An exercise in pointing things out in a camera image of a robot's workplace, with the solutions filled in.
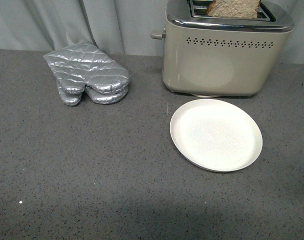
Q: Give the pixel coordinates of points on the slice of brown bread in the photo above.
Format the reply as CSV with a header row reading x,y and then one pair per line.
x,y
243,9

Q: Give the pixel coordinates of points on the beige two-slot toaster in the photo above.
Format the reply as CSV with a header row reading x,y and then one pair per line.
x,y
214,56

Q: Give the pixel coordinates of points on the white round plate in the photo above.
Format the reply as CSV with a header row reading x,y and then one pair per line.
x,y
216,135

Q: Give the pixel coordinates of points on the lower silver quilted oven mitt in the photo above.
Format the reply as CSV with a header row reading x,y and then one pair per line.
x,y
96,97

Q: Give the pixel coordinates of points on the silver quilted oven mitt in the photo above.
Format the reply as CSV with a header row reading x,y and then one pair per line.
x,y
85,65
96,97

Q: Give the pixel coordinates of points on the upper silver quilted oven mitt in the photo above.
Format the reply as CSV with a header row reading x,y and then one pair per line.
x,y
85,65

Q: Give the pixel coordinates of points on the grey curtain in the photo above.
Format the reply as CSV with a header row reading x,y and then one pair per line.
x,y
117,27

